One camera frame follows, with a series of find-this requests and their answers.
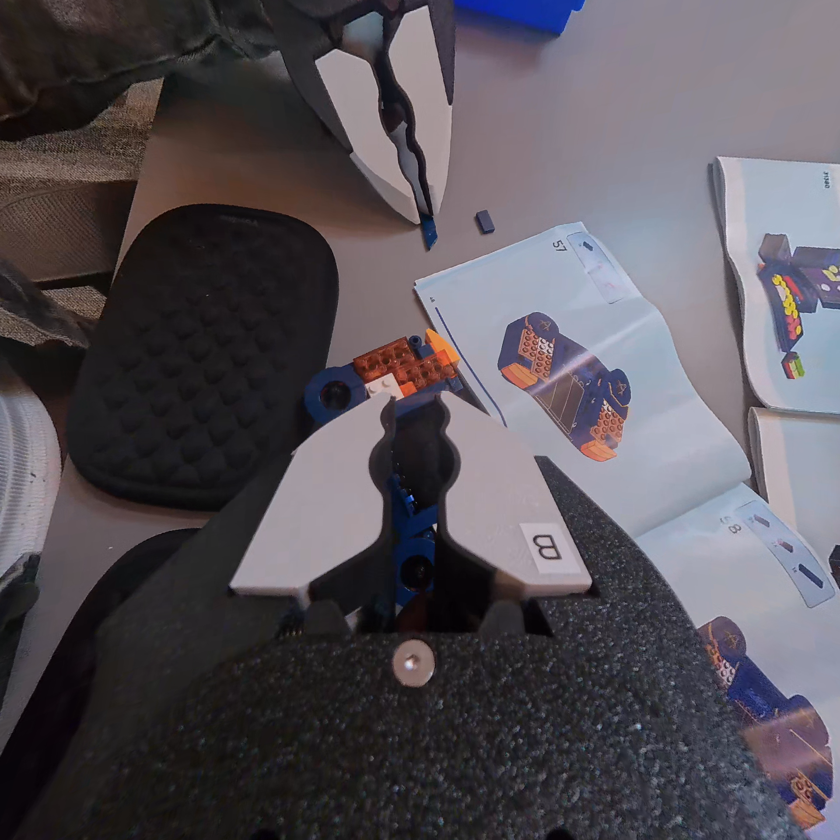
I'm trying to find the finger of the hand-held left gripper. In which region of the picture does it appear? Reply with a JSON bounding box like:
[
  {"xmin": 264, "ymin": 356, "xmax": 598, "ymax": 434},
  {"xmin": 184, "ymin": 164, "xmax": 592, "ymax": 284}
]
[
  {"xmin": 384, "ymin": 20, "xmax": 454, "ymax": 217},
  {"xmin": 315, "ymin": 46, "xmax": 424, "ymax": 227}
]

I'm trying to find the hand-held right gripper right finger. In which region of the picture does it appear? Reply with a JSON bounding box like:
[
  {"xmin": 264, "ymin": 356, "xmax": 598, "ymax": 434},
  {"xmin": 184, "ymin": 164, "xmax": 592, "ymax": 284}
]
[{"xmin": 434, "ymin": 390, "xmax": 595, "ymax": 599}]

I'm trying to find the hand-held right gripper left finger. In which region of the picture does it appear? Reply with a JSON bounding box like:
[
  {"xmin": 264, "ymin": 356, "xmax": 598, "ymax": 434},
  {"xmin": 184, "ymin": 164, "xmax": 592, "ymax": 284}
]
[{"xmin": 228, "ymin": 395, "xmax": 399, "ymax": 610}]

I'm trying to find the thick instruction booklet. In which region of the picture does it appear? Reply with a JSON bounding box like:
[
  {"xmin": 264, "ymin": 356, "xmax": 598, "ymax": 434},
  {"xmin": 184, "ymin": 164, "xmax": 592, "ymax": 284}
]
[{"xmin": 413, "ymin": 222, "xmax": 840, "ymax": 831}]

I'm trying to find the dark blue orange brick model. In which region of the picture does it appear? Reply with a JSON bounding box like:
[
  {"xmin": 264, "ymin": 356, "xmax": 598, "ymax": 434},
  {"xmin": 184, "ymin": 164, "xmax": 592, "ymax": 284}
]
[{"xmin": 303, "ymin": 328, "xmax": 462, "ymax": 621}]

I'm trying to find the person's left forearm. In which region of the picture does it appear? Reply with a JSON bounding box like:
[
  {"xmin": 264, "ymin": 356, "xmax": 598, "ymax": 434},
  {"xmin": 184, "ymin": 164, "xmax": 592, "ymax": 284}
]
[{"xmin": 0, "ymin": 0, "xmax": 290, "ymax": 142}]

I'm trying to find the blue plastic bin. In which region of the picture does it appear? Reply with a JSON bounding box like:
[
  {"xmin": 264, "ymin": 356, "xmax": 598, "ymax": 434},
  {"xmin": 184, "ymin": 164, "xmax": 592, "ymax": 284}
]
[{"xmin": 453, "ymin": 0, "xmax": 588, "ymax": 35}]

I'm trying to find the black wrist rest pad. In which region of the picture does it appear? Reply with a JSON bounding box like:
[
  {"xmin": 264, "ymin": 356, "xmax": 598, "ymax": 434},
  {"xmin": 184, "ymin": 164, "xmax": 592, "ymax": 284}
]
[
  {"xmin": 66, "ymin": 203, "xmax": 341, "ymax": 513},
  {"xmin": 0, "ymin": 528, "xmax": 217, "ymax": 782}
]

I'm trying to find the arcade cover instruction booklet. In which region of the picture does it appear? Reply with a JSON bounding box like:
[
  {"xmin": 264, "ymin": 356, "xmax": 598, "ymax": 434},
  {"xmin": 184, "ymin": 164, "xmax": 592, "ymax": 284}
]
[{"xmin": 748, "ymin": 407, "xmax": 840, "ymax": 546}]

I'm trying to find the computer cover instruction booklet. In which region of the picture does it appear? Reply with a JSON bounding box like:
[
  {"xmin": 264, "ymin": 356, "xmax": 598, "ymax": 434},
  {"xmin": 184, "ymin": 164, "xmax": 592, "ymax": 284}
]
[{"xmin": 709, "ymin": 156, "xmax": 840, "ymax": 416}]

